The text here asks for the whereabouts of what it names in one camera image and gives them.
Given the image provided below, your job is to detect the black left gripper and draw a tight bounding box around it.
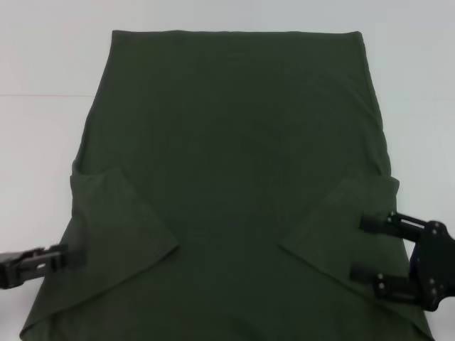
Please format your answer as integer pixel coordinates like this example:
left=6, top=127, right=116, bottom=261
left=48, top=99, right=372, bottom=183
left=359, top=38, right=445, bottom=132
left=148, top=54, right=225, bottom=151
left=0, top=242, right=87, bottom=291

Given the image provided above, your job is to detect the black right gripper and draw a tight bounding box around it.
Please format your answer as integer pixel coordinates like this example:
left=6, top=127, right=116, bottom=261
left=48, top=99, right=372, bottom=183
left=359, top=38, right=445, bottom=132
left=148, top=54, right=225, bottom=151
left=348, top=210, right=455, bottom=313

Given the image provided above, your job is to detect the dark green t-shirt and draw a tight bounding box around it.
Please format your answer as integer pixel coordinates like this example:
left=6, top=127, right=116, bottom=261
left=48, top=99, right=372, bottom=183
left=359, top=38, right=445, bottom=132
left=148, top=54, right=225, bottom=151
left=19, top=29, right=435, bottom=341

